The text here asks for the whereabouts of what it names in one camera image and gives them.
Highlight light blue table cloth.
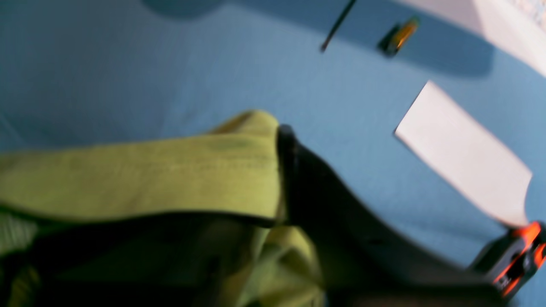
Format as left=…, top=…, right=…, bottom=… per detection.
left=0, top=0, right=546, bottom=307

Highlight white paper card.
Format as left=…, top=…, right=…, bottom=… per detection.
left=395, top=81, right=533, bottom=227

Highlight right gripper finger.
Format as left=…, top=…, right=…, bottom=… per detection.
left=277, top=125, right=508, bottom=307

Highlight olive green t-shirt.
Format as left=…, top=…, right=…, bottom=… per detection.
left=1, top=111, right=325, bottom=307

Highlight black tweezers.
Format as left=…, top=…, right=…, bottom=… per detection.
left=319, top=0, right=357, bottom=52

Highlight orange grey utility knife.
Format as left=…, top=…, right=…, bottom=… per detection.
left=469, top=221, right=546, bottom=301

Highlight small green battery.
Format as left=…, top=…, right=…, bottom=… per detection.
left=377, top=16, right=421, bottom=58

